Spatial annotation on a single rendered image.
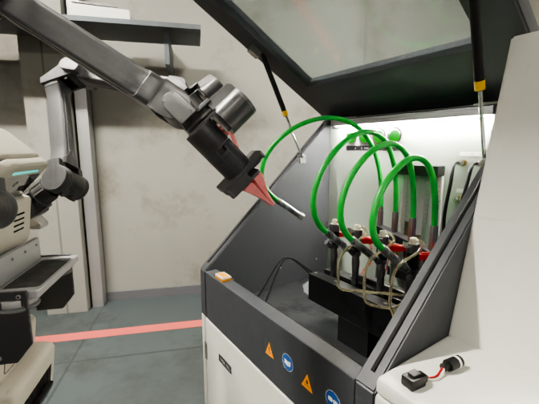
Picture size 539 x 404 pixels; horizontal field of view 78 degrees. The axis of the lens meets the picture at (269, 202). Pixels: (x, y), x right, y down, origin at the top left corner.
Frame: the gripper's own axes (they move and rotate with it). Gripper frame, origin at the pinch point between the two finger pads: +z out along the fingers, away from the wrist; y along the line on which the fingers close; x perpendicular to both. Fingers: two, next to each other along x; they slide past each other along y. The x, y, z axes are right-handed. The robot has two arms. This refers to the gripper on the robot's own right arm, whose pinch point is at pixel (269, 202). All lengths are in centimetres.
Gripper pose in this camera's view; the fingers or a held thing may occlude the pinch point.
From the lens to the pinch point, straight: 66.3
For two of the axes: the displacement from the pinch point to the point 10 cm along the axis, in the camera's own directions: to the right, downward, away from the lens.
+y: 6.8, -7.3, 1.3
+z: 6.5, 6.7, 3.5
